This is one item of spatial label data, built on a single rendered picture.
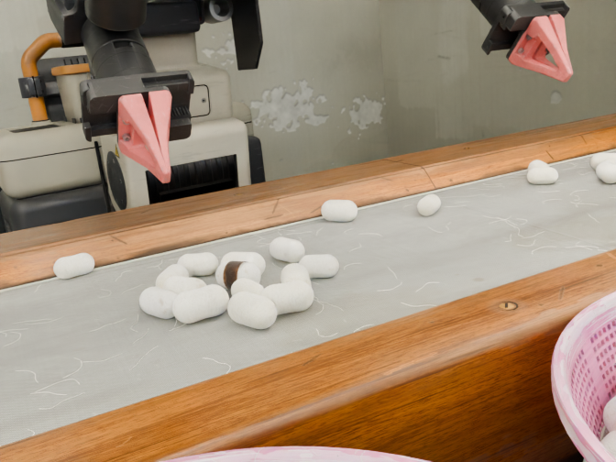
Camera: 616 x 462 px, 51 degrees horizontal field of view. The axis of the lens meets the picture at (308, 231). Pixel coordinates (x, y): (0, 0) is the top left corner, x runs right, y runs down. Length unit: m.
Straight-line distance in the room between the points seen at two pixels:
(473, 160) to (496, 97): 1.81
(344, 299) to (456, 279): 0.08
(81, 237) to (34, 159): 0.73
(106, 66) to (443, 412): 0.46
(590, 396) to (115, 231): 0.44
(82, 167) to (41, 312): 0.85
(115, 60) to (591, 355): 0.48
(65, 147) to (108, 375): 0.98
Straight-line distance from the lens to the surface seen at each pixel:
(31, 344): 0.46
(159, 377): 0.37
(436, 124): 2.86
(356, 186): 0.69
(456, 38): 2.73
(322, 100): 2.91
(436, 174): 0.75
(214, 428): 0.27
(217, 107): 1.15
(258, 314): 0.40
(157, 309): 0.44
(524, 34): 0.86
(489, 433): 0.34
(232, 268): 0.47
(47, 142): 1.34
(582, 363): 0.33
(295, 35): 2.85
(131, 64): 0.64
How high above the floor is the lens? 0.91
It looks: 16 degrees down
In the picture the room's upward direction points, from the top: 6 degrees counter-clockwise
